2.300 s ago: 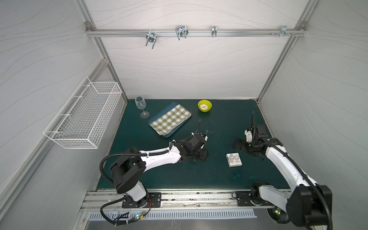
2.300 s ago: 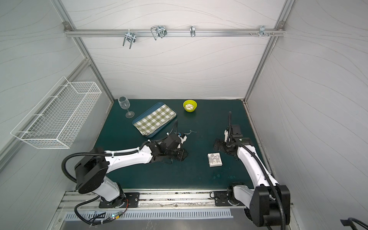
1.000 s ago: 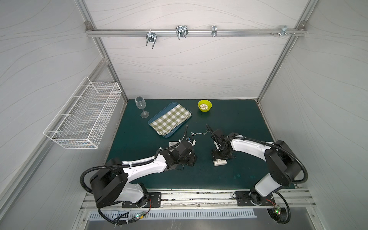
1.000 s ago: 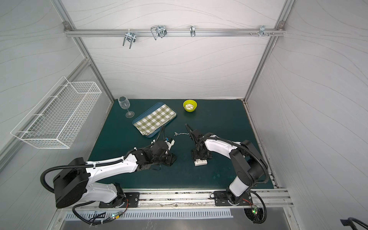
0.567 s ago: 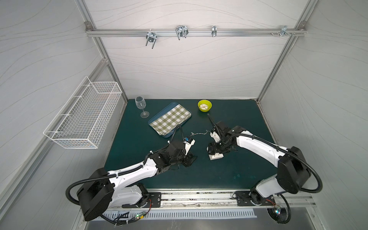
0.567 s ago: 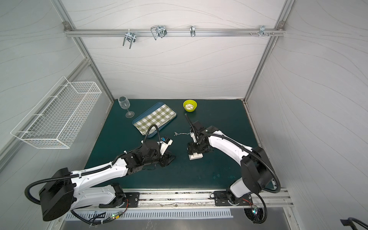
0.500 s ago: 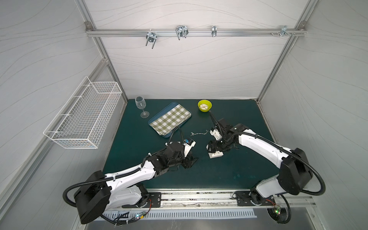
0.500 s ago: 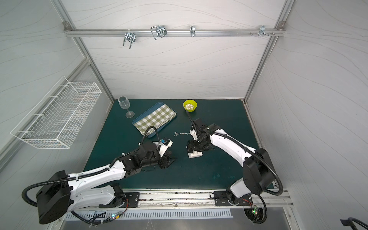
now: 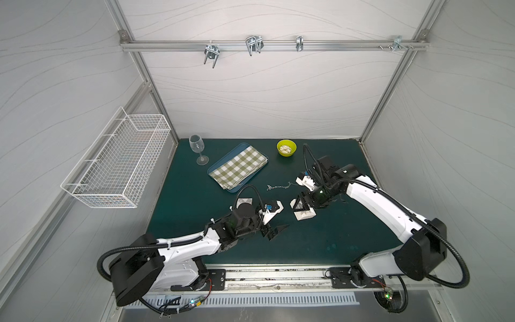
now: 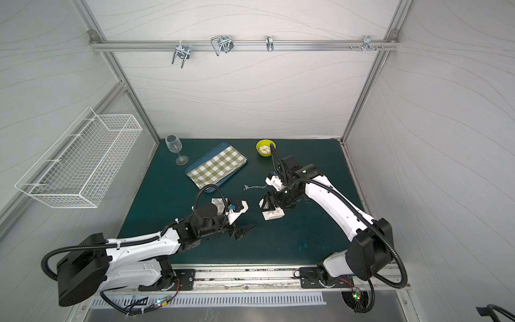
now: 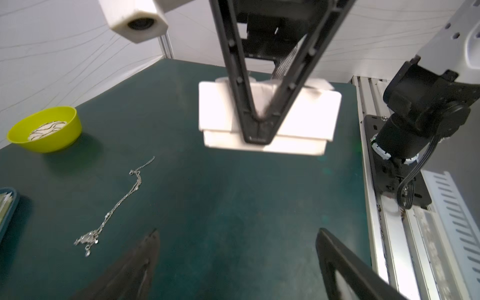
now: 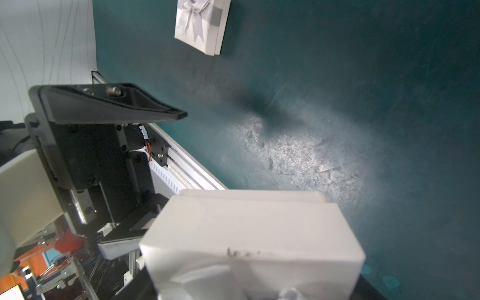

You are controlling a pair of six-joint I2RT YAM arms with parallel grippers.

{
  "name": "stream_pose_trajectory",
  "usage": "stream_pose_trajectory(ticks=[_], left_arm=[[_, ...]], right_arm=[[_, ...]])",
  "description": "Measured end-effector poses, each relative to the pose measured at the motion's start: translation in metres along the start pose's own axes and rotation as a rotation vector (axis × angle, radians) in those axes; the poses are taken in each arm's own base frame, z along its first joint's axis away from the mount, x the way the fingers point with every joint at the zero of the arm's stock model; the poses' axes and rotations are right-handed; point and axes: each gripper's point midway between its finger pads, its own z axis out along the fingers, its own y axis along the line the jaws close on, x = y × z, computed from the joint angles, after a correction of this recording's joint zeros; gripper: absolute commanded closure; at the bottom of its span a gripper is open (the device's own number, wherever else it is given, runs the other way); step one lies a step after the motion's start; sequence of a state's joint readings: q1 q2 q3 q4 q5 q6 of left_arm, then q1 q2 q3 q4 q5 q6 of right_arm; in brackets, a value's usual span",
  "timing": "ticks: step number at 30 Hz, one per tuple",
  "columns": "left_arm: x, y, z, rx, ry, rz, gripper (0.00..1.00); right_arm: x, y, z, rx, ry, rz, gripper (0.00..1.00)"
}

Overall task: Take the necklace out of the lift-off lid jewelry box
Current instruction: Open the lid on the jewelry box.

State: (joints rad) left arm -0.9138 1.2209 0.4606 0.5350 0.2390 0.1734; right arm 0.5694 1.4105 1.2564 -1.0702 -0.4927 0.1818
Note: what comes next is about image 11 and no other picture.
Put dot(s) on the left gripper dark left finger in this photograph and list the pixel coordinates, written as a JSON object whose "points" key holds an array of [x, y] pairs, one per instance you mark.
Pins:
{"points": [[130, 277]]}

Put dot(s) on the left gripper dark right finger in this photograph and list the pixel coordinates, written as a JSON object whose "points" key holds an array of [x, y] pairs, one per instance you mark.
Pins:
{"points": [[334, 257]]}

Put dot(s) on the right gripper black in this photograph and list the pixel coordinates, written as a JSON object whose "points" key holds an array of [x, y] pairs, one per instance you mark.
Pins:
{"points": [[274, 28]]}

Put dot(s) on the white jewelry box base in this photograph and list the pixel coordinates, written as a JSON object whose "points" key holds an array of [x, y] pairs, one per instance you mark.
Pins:
{"points": [[308, 127]]}

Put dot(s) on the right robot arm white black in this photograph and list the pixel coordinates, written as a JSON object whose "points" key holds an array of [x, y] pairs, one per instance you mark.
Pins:
{"points": [[270, 103]]}

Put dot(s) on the blue rectangular tray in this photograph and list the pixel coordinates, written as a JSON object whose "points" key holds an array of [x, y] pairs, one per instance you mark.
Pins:
{"points": [[9, 202]]}

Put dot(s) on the white striped item in bowl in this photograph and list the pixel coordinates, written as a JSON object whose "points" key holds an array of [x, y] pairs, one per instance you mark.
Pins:
{"points": [[46, 130]]}

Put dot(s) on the yellow-green plastic bowl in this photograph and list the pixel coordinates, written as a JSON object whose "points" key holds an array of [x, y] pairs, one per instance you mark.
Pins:
{"points": [[59, 140]]}

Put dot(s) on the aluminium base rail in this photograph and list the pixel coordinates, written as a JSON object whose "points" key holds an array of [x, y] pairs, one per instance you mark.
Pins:
{"points": [[409, 249]]}

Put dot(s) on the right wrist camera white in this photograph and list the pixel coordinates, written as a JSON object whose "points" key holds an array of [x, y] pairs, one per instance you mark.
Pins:
{"points": [[135, 20]]}

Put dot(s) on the white slotted cable duct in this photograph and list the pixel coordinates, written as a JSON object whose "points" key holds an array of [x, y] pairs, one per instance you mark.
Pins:
{"points": [[460, 227]]}

